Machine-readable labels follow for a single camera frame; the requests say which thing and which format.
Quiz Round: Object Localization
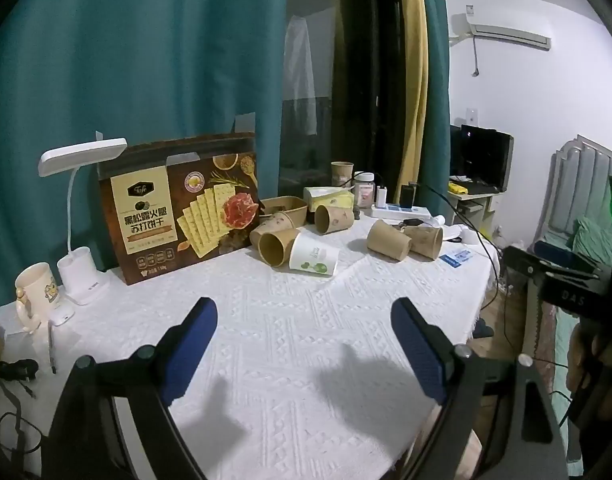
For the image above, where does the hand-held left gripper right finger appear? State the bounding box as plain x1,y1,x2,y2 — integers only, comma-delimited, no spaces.
390,297,572,480

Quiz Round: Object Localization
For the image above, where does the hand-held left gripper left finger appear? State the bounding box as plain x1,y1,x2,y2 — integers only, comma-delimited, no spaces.
40,296,219,480

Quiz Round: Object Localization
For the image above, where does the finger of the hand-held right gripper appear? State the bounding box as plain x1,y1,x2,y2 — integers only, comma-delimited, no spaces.
533,240,603,281
502,246,549,282

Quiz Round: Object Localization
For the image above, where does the person's right hand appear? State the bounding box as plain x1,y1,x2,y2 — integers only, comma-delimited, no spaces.
567,317,612,401

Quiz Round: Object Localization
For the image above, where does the green bedding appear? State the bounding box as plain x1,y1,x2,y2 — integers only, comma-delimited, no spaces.
570,215,612,273

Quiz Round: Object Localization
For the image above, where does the blue card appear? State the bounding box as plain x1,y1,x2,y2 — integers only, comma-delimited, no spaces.
439,247,475,266

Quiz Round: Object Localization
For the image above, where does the small light desk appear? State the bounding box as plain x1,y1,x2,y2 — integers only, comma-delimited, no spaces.
446,180,508,227

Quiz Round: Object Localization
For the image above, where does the grey padded headboard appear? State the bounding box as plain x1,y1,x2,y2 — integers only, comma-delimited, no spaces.
533,134,612,261

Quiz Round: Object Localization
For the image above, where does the white textured tablecloth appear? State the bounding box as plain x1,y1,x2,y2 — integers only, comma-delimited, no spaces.
0,204,503,480

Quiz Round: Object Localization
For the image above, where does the black monitor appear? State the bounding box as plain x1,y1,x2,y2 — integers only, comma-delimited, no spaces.
459,124,515,192

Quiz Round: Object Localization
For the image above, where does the white desk lamp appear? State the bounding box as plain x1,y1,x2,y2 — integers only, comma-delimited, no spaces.
39,138,128,307

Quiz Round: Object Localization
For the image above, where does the white power strip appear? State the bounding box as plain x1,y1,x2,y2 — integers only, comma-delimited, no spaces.
370,203,433,221

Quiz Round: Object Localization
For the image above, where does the brown cracker box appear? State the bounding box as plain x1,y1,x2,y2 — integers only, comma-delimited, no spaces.
98,132,261,286

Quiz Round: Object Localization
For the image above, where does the plain brown paper cup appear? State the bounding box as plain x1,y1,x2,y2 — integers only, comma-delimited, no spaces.
258,229,301,268

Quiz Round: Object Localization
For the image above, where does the black pen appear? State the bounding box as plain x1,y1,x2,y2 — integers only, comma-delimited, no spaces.
46,322,58,375

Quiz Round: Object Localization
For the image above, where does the white green-print paper cup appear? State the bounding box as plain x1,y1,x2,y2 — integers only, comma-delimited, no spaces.
289,230,339,277

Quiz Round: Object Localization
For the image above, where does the brown printed paper cup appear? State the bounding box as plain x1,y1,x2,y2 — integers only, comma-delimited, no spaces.
250,211,295,248

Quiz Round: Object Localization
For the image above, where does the cream cartoon mug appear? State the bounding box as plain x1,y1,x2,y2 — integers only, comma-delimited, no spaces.
14,262,62,334

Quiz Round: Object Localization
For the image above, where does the white-lidded jar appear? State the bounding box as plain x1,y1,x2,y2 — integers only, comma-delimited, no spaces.
354,172,376,209

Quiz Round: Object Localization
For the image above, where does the brown paper bowl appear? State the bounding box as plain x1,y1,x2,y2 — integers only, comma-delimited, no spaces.
260,196,308,229

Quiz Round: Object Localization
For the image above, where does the yellow tissue box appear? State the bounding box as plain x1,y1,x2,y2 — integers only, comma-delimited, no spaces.
303,186,356,213

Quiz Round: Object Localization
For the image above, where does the narrow teal curtain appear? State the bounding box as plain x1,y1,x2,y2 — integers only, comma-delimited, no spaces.
418,0,453,213

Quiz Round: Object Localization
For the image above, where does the yellow curtain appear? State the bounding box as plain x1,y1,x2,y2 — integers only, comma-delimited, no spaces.
393,0,433,197

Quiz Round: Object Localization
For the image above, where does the white air conditioner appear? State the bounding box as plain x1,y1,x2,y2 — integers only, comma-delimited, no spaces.
448,12,553,52

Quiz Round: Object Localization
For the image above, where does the wide teal curtain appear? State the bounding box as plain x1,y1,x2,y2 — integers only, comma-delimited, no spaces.
0,0,289,313

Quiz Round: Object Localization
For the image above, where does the black power cable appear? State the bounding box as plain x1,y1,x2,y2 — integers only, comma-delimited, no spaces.
420,184,503,313

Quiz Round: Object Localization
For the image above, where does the black cable bundle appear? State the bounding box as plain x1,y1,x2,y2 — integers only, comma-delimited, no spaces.
0,359,41,467

